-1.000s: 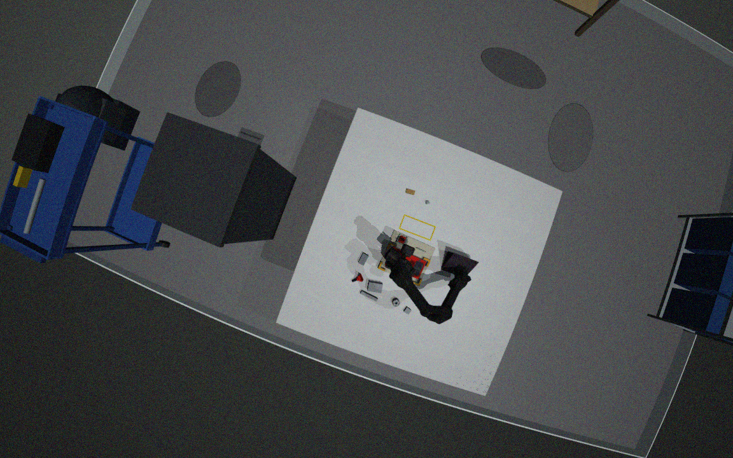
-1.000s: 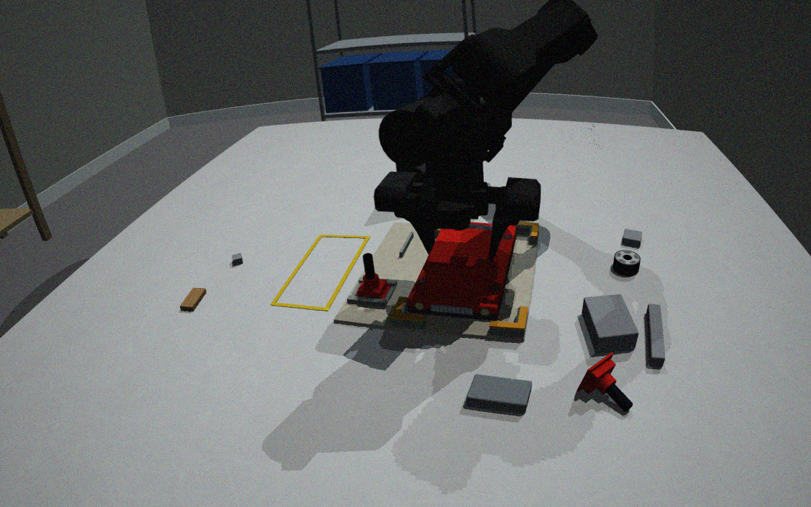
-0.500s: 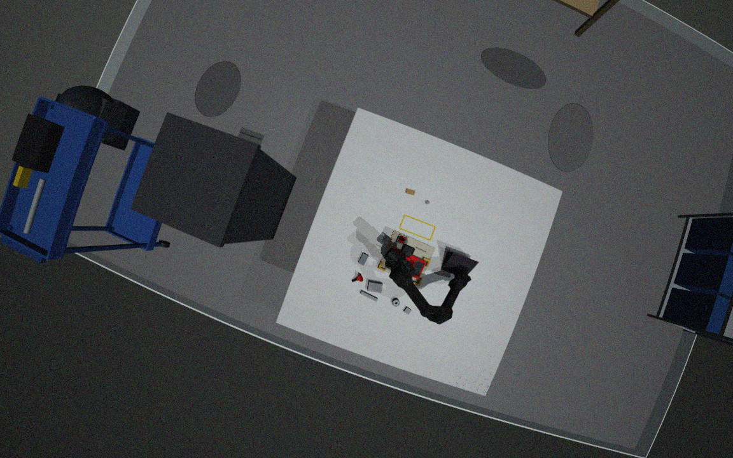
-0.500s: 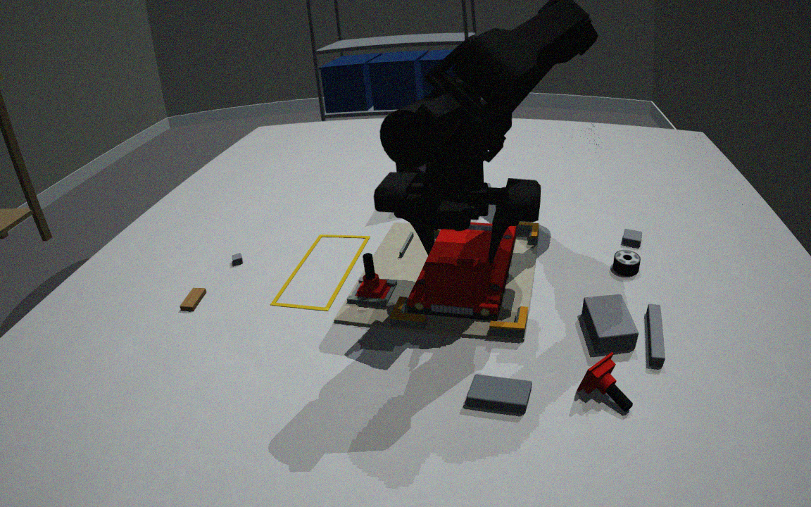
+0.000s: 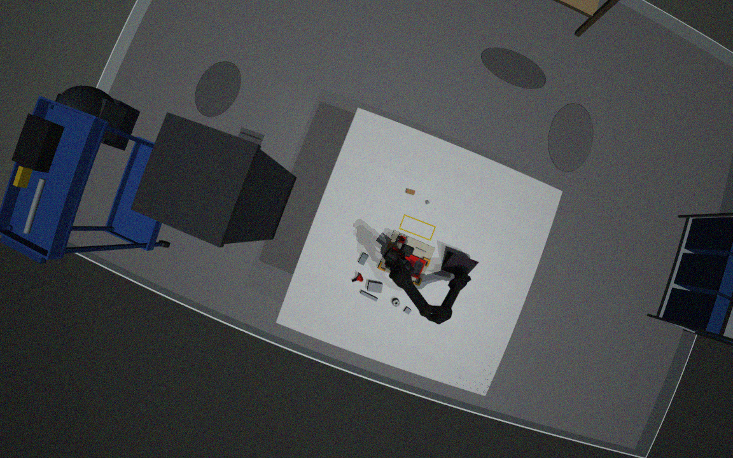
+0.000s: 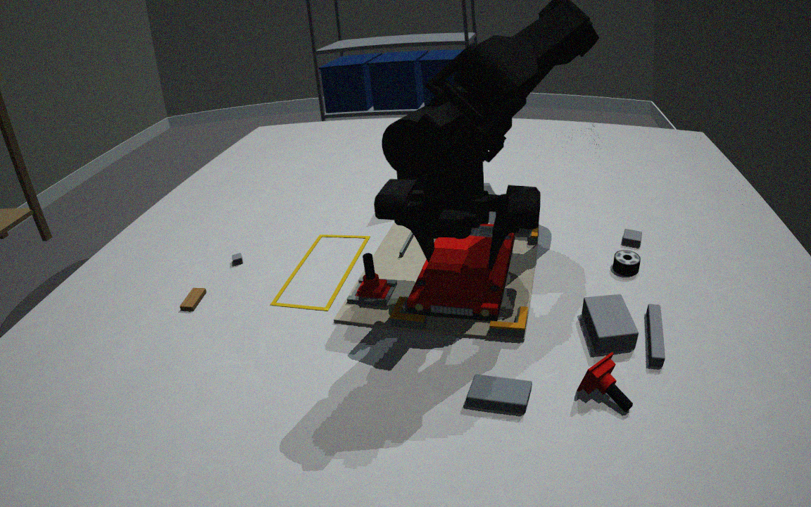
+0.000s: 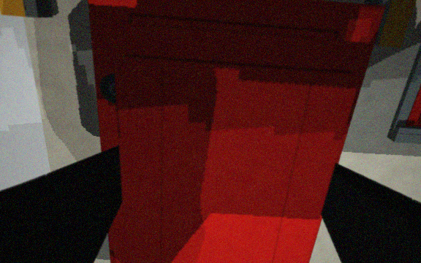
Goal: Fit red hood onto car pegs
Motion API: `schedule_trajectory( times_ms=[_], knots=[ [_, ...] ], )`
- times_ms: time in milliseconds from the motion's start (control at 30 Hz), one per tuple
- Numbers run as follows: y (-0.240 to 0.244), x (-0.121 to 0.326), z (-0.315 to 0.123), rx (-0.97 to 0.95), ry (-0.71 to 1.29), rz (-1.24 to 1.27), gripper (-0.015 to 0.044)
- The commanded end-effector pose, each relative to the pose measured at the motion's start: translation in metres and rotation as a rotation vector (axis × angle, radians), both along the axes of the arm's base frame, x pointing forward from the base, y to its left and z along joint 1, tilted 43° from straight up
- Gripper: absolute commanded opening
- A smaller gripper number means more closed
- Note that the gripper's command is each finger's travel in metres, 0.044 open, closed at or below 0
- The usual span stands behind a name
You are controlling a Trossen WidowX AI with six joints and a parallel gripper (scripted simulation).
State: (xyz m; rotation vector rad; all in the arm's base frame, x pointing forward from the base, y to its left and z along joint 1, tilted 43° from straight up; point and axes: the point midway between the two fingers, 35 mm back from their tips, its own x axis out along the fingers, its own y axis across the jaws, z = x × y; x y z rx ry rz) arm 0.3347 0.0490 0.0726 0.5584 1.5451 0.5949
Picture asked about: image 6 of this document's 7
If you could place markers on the beige flat base plate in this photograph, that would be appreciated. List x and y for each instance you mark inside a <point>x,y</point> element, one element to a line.
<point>399,260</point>

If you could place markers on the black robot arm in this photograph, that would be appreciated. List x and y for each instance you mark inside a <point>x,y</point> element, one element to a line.
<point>491,86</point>

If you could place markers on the yellow rectangular outline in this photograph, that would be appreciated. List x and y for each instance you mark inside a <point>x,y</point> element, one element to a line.
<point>326,308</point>

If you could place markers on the brown rectangular block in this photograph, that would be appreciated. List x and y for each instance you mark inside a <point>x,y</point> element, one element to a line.
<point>193,299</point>

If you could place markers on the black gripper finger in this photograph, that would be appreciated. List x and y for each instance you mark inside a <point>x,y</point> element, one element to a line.
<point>500,232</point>
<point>417,228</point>

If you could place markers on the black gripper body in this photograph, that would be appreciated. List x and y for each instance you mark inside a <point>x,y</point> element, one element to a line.
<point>402,199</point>

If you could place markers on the black toy tyre on grey wheel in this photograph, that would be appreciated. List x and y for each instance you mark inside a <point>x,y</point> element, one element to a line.
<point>626,263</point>

